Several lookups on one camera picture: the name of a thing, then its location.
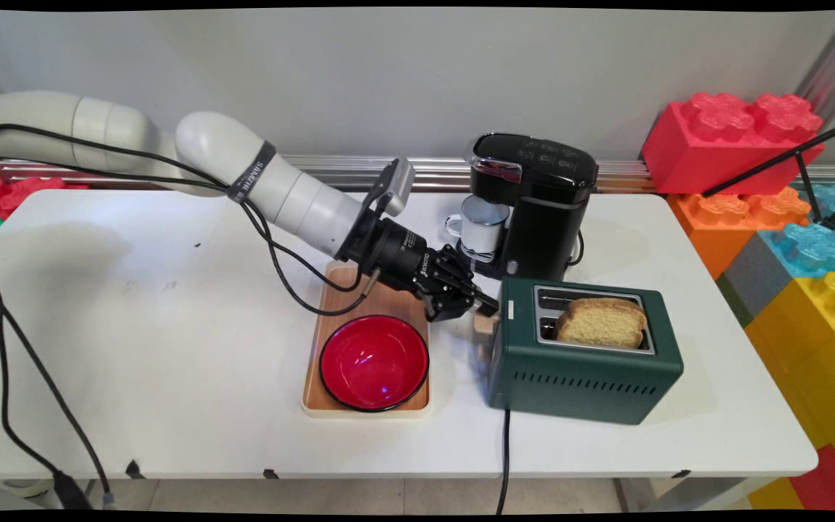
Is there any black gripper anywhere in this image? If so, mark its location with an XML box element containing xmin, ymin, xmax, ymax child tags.
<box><xmin>358</xmin><ymin>216</ymin><xmax>500</xmax><ymax>324</ymax></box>

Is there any white enamel mug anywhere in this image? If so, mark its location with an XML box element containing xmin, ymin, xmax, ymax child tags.
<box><xmin>446</xmin><ymin>196</ymin><xmax>511</xmax><ymax>256</ymax></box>

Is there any red bowl with dark rim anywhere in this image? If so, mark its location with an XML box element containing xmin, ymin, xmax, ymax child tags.
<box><xmin>318</xmin><ymin>314</ymin><xmax>431</xmax><ymax>413</ymax></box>

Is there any black coffee machine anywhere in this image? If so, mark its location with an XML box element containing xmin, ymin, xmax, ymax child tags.
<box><xmin>454</xmin><ymin>133</ymin><xmax>599</xmax><ymax>282</ymax></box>

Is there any wooden tray with cream rim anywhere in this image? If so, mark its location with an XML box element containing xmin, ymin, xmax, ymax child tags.
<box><xmin>302</xmin><ymin>261</ymin><xmax>433</xmax><ymax>419</ymax></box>

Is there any green toaster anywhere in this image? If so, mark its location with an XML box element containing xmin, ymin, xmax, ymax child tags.
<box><xmin>474</xmin><ymin>278</ymin><xmax>685</xmax><ymax>426</ymax></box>

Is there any toasted bread slice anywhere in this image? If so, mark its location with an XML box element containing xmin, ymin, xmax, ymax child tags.
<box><xmin>555</xmin><ymin>297</ymin><xmax>649</xmax><ymax>349</ymax></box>

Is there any orange toy brick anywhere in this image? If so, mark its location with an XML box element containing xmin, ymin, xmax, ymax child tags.
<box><xmin>668</xmin><ymin>187</ymin><xmax>811</xmax><ymax>280</ymax></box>

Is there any grey toy brick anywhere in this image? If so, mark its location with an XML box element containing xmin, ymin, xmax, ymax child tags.
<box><xmin>716</xmin><ymin>233</ymin><xmax>795</xmax><ymax>327</ymax></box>

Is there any large red toy brick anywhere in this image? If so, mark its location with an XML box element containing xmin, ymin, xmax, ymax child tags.
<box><xmin>641</xmin><ymin>93</ymin><xmax>824</xmax><ymax>196</ymax></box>

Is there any blue toy brick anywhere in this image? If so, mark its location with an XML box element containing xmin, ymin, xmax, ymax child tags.
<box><xmin>758</xmin><ymin>185</ymin><xmax>835</xmax><ymax>280</ymax></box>

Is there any yellow toy brick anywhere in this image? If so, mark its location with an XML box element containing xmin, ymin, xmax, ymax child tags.
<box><xmin>744</xmin><ymin>272</ymin><xmax>835</xmax><ymax>494</ymax></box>

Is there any black tripod stand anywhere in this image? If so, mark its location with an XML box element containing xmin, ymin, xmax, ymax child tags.
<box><xmin>700</xmin><ymin>116</ymin><xmax>835</xmax><ymax>236</ymax></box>

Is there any small red floor brick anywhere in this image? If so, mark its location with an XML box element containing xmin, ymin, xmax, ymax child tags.
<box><xmin>787</xmin><ymin>444</ymin><xmax>835</xmax><ymax>512</ymax></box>

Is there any aluminium upright profile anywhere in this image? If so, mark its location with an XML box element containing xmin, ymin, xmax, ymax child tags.
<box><xmin>794</xmin><ymin>11</ymin><xmax>835</xmax><ymax>131</ymax></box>

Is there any red toy brick behind table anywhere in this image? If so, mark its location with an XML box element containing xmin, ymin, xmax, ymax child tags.
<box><xmin>0</xmin><ymin>176</ymin><xmax>90</xmax><ymax>222</ymax></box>

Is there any aluminium rail profile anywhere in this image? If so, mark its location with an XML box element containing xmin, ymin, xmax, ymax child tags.
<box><xmin>0</xmin><ymin>152</ymin><xmax>835</xmax><ymax>195</ymax></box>

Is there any black toaster power cable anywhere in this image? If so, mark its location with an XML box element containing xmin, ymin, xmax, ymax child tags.
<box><xmin>496</xmin><ymin>408</ymin><xmax>512</xmax><ymax>515</ymax></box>

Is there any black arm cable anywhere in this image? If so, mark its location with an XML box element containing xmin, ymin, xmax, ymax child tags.
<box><xmin>0</xmin><ymin>123</ymin><xmax>383</xmax><ymax>318</ymax></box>

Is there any black velcro strap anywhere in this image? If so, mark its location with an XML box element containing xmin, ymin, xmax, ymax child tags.
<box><xmin>227</xmin><ymin>141</ymin><xmax>277</xmax><ymax>203</ymax></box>

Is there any black hanging cable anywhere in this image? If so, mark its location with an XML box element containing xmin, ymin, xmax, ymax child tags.
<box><xmin>0</xmin><ymin>254</ymin><xmax>115</xmax><ymax>510</ymax></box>

